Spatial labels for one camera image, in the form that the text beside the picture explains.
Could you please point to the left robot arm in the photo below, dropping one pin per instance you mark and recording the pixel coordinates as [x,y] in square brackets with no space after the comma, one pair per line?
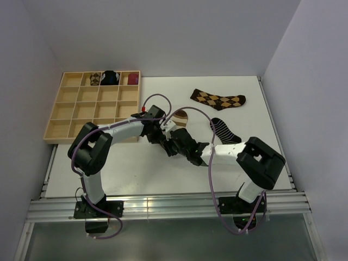
[89,151]

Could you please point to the wooden compartment tray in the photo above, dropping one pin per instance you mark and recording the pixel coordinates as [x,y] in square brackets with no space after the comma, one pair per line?
[77,103]

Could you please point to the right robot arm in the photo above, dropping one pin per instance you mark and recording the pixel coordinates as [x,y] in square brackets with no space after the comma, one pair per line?
[261,163]

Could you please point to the tan brown striped sock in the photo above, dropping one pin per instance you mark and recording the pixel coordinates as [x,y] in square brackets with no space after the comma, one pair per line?
[181,119]

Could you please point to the aluminium rail frame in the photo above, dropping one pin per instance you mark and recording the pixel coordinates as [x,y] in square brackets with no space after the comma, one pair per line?
[168,226]

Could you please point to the rolled argyle sock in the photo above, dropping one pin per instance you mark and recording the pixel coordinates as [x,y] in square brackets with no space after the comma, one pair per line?
[95,79]

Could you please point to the rolled red sock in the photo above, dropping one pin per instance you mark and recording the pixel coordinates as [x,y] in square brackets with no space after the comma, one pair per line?
[133,79]

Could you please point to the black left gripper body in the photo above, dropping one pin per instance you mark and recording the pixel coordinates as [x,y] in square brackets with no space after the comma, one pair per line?
[156,135]

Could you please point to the rolled black blue sock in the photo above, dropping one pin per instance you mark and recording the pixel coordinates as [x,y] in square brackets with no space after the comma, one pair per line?
[110,78]

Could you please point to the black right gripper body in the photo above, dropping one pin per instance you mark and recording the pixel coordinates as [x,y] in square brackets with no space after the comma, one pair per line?
[172,149]

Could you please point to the brown argyle sock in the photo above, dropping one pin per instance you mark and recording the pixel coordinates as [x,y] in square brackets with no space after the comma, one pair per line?
[218,102]

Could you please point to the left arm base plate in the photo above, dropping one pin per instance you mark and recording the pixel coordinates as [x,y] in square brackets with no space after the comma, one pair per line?
[97,218]

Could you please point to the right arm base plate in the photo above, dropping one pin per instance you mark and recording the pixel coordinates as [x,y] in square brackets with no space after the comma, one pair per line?
[235,205]

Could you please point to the black white striped sock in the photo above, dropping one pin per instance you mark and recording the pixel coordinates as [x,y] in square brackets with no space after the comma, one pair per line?
[222,131]

